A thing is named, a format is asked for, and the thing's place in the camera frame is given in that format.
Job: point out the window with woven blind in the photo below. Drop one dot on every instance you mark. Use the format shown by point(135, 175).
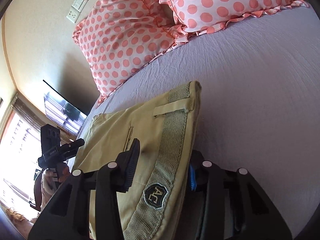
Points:
point(17, 142)

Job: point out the lilac bed sheet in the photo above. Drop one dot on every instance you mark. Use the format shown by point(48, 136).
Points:
point(250, 92)

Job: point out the khaki pants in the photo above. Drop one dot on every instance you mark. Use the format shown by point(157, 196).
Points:
point(140, 132)

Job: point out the black flat television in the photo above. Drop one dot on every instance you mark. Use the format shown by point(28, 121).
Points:
point(63, 110)

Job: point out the white wall switch plate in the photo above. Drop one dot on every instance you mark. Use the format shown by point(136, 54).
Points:
point(79, 1)

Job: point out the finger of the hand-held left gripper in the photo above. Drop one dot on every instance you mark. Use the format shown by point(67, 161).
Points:
point(72, 146)

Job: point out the person's left forearm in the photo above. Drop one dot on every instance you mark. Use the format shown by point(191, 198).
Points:
point(46, 187)

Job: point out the white wall socket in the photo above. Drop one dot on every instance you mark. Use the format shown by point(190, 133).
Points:
point(71, 14)

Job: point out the pink polka dot pillow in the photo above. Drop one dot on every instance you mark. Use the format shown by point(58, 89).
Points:
point(225, 2)
point(120, 42)

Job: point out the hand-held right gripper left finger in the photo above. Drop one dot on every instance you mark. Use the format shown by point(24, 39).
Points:
point(130, 168)

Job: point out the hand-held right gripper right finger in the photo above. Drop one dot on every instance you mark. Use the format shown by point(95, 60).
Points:
point(193, 180)

